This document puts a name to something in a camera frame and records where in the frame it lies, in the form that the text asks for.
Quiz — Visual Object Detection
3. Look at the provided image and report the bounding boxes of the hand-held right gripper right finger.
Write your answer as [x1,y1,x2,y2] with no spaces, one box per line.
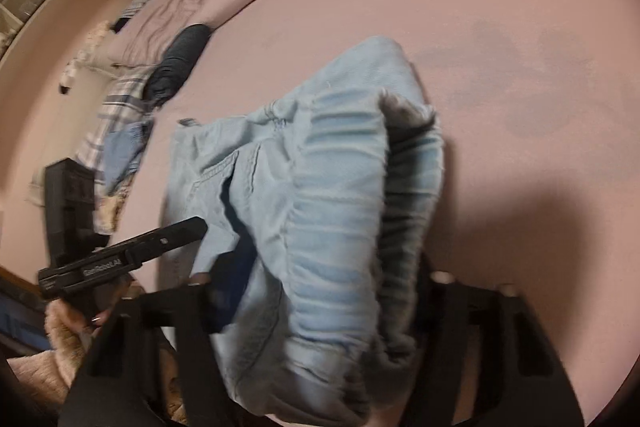
[400,252,586,427]

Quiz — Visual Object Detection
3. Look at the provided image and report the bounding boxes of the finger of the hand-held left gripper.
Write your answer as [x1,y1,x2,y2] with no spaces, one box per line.
[37,216,208,300]

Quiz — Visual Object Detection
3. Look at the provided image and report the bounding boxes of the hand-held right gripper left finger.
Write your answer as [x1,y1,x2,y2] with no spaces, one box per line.
[57,252,261,427]

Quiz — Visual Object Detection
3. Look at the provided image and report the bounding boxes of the light blue denim shorts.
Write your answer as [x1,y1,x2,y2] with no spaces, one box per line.
[167,36,446,427]

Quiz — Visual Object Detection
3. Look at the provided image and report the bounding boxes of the folded dark grey pants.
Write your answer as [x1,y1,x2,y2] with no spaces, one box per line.
[144,23,212,108]

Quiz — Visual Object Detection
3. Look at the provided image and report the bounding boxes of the person's left hand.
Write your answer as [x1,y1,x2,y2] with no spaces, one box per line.
[46,299,112,339]

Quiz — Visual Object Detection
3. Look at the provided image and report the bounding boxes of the folded blue jeans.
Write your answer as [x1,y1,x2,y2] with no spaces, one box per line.
[102,119,155,188]

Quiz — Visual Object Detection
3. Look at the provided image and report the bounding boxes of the plaid pillow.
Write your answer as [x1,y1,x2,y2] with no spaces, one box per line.
[75,67,158,188]

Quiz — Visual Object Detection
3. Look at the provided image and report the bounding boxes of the white fluffy cloth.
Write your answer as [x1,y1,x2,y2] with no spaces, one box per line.
[59,21,118,95]

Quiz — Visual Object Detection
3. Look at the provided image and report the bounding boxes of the striped cloth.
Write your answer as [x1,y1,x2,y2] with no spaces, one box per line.
[122,0,166,18]

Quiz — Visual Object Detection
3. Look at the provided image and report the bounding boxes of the pink pillow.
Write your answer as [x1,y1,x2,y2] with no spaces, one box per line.
[117,0,236,70]

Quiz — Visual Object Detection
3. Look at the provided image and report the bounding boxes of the pink blanket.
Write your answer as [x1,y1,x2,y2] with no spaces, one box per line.
[100,0,640,427]

